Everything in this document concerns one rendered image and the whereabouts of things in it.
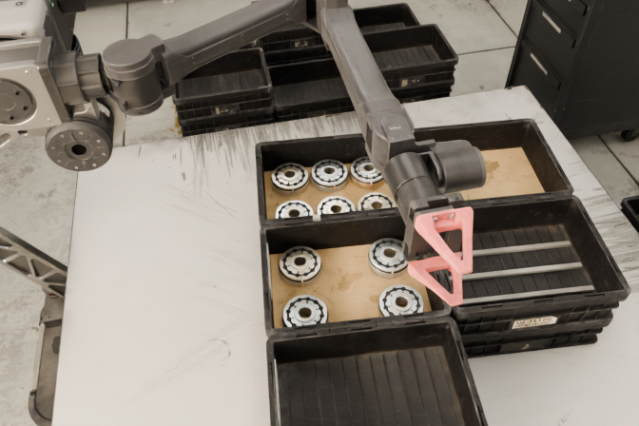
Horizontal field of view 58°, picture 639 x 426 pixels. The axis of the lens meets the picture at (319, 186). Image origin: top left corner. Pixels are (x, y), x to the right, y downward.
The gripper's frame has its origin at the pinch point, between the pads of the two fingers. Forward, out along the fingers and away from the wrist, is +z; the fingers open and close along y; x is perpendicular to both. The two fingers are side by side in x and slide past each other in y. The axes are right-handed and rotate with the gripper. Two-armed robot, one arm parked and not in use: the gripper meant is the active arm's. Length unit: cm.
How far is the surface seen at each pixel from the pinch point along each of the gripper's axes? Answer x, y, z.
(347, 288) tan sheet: 0, 62, -43
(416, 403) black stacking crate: -7, 63, -12
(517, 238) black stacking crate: -47, 62, -47
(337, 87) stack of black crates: -32, 105, -179
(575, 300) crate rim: -45, 52, -22
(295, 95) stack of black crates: -13, 105, -178
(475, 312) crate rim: -23, 52, -24
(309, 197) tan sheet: 3, 62, -74
